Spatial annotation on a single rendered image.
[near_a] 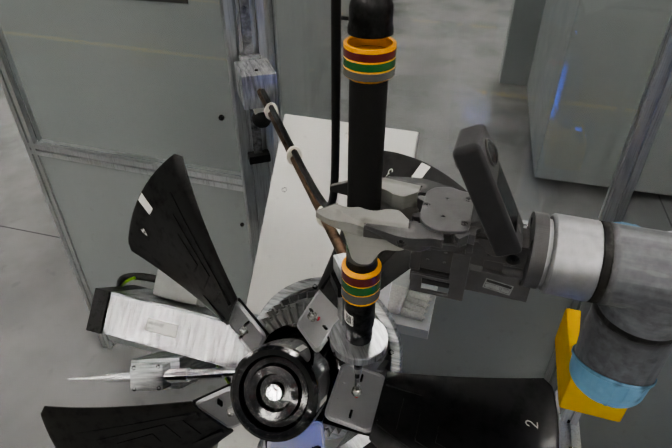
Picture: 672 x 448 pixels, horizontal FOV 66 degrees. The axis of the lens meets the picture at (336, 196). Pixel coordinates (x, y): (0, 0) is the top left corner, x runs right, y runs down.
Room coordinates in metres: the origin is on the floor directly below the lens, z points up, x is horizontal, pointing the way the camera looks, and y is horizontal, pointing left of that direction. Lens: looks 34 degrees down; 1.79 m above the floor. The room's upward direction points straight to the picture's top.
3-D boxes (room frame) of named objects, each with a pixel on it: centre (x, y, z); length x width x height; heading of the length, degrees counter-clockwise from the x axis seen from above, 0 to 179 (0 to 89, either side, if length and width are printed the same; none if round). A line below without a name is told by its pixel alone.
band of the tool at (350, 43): (0.41, -0.03, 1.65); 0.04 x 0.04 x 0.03
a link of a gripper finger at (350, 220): (0.39, -0.02, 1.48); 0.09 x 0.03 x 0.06; 83
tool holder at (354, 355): (0.42, -0.02, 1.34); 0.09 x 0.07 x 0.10; 18
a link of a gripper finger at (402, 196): (0.44, -0.04, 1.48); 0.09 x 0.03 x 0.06; 63
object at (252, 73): (1.01, 0.17, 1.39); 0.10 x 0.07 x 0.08; 18
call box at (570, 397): (0.59, -0.46, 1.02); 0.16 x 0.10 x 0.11; 163
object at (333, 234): (0.70, 0.07, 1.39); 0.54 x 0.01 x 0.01; 18
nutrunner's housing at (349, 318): (0.41, -0.03, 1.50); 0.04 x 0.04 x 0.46
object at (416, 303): (0.89, -0.15, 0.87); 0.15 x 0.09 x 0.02; 68
